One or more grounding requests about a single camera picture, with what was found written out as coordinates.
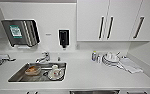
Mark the black soap dispenser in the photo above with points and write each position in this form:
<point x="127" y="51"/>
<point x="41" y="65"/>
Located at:
<point x="64" y="38"/>

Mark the small chrome sink knob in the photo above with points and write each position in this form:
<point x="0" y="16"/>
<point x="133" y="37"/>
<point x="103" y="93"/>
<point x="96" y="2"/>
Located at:
<point x="58" y="58"/>

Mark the small white bottle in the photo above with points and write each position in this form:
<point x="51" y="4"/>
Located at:
<point x="94" y="56"/>

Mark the small glass jar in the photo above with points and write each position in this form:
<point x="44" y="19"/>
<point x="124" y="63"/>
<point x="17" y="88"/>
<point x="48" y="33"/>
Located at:
<point x="99" y="59"/>

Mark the white upper cabinet door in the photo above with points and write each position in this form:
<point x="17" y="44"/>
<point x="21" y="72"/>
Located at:
<point x="147" y="20"/>
<point x="91" y="20"/>
<point x="122" y="20"/>

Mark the white cup in bowl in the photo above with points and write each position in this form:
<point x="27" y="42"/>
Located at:
<point x="55" y="72"/>

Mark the chrome faucet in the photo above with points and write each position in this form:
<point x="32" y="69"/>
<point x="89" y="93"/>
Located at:
<point x="43" y="57"/>

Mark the stack of white plates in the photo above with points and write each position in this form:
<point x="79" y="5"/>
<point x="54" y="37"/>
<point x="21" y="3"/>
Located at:
<point x="111" y="60"/>

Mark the brown bowl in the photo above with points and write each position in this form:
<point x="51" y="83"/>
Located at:
<point x="32" y="70"/>

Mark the steel paper towel dispenser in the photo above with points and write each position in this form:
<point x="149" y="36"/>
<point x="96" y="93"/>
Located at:
<point x="21" y="32"/>

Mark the white grey dish cloth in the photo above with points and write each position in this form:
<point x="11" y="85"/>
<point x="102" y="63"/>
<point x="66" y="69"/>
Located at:
<point x="131" y="65"/>

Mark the stainless steel sink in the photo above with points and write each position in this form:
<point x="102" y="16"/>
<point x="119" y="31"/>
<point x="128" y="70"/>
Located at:
<point x="19" y="77"/>

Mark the small wall label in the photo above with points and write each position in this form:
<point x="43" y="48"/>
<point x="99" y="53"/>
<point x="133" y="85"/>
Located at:
<point x="48" y="33"/>

